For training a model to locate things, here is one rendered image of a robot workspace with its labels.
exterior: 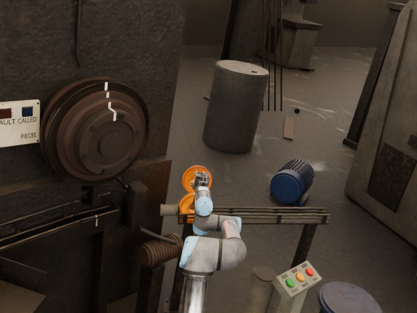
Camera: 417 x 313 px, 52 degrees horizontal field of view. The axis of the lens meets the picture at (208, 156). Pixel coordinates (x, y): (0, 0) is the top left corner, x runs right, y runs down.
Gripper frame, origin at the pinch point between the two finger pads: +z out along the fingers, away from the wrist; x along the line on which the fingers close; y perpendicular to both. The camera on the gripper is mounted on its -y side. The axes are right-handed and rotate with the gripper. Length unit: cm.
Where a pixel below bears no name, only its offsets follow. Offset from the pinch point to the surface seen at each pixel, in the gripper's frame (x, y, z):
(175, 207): 9.7, -14.6, -8.9
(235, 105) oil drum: -59, -22, 222
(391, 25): -229, 84, 286
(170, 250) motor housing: 9.1, -34.5, -17.9
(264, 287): -37, -35, -38
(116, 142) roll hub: 41, 27, -33
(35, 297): 62, -27, -67
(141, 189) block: 27.9, -4.8, -12.0
